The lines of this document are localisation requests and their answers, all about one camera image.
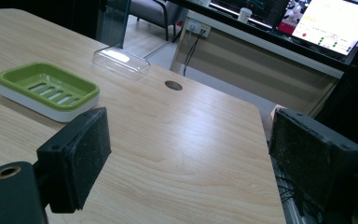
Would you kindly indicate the beige desk with black top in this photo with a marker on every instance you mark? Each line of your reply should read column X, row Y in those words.
column 261, row 71

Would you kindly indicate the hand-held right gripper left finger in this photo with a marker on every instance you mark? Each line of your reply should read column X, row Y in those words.
column 74, row 161

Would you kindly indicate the glass panel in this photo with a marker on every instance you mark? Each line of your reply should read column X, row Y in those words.
column 113, row 21

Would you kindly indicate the computer monitor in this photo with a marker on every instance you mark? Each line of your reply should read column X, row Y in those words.
column 326, row 25

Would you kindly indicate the grey armchair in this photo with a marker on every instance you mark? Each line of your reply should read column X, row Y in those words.
column 155, row 12

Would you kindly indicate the white paper cup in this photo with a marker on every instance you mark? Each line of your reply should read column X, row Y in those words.
column 244, row 14

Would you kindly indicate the clear plastic lid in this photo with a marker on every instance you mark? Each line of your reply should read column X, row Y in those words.
column 121, row 62

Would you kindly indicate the white power strip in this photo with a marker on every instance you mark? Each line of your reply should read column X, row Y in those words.
column 198, row 27

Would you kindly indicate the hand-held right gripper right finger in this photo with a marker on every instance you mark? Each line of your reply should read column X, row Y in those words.
column 310, row 155

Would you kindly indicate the green and white soap dish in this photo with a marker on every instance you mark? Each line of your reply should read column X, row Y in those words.
column 48, row 90

